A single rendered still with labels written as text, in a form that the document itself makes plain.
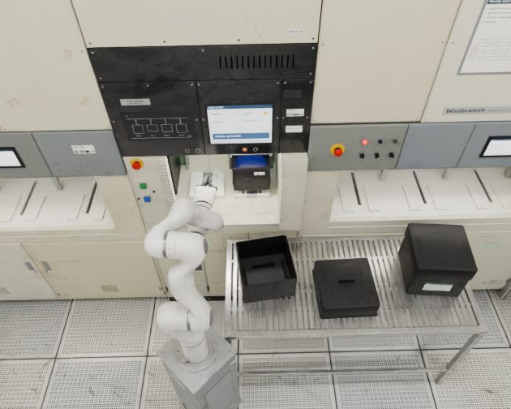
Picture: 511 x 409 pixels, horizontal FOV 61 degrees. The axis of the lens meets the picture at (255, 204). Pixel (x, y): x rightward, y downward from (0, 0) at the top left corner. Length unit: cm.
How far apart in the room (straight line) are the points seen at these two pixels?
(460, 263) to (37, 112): 205
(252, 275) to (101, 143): 103
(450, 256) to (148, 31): 170
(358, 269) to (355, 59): 107
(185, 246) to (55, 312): 202
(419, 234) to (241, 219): 96
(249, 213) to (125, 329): 127
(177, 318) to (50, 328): 170
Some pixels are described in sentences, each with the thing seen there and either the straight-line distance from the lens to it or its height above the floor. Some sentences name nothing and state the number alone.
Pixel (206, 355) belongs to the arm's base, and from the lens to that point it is 217.
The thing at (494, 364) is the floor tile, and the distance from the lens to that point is 333.
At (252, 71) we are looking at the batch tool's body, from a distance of 180.
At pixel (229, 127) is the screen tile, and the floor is 157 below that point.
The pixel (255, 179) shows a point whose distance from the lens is 247.
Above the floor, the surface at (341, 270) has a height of 86.
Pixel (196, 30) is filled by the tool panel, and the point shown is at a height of 201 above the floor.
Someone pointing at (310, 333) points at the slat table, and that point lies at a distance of 224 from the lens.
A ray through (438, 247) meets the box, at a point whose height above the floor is 101.
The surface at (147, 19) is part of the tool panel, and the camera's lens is 174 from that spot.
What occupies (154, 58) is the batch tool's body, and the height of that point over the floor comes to 191.
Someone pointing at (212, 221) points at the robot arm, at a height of 131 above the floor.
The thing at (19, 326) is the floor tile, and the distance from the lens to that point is 351.
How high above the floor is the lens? 278
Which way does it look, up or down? 49 degrees down
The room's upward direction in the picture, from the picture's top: 1 degrees counter-clockwise
